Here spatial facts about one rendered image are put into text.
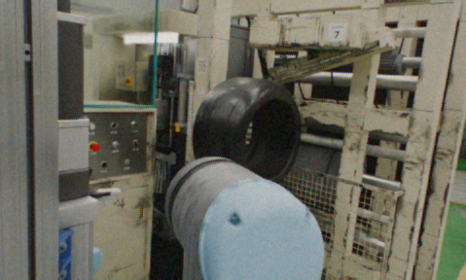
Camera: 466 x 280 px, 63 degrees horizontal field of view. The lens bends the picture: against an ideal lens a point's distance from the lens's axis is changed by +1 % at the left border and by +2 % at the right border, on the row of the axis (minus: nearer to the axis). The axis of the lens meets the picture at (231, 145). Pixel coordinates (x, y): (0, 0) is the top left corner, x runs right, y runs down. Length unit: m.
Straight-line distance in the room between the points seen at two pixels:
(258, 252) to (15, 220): 0.31
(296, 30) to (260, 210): 1.70
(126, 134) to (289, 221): 1.76
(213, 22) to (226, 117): 0.57
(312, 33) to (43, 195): 1.59
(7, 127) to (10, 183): 0.07
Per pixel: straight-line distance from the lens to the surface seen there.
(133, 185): 2.09
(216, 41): 2.01
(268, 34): 2.08
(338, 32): 1.85
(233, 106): 1.65
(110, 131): 2.01
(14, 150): 0.50
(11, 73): 0.49
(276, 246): 0.34
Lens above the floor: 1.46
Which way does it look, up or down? 10 degrees down
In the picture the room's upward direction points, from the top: 5 degrees clockwise
